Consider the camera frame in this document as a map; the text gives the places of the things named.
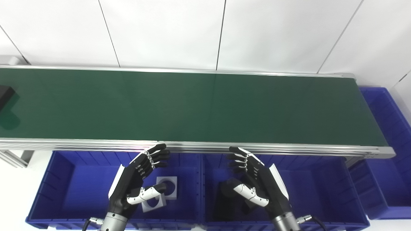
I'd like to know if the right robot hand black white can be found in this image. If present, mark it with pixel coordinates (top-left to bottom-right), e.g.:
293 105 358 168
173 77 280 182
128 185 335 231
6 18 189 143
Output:
227 147 291 221

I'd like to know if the blue plastic bin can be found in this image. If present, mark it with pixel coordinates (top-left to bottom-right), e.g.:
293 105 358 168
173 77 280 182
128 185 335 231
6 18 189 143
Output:
348 87 411 220
201 153 370 231
26 150 203 230

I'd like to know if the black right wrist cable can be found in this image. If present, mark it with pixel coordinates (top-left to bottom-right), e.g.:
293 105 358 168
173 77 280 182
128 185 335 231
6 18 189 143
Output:
297 215 327 231

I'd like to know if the green conveyor belt aluminium frame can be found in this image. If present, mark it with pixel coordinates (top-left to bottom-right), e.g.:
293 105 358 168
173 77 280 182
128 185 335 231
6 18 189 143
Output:
0 64 396 159

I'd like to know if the black cylinder-on-block part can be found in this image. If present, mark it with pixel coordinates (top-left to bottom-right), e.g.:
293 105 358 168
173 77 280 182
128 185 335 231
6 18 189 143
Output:
0 85 15 111
220 180 255 222

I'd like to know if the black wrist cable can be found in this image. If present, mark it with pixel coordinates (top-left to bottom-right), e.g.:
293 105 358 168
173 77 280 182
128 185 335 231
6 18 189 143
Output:
297 215 327 231
82 217 104 231

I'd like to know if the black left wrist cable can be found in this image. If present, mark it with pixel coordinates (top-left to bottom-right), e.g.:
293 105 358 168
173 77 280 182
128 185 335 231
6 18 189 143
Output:
82 217 104 231

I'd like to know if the white square part with hole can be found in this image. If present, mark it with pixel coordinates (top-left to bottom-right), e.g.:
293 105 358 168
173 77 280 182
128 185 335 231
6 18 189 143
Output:
156 176 178 200
141 192 167 213

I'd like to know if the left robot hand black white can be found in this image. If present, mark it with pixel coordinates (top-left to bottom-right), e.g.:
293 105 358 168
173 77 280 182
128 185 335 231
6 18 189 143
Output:
109 143 171 222

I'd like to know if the aluminium conveyor leg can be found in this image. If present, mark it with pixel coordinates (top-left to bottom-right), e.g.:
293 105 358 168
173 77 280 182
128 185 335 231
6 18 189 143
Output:
0 150 34 168
345 156 367 168

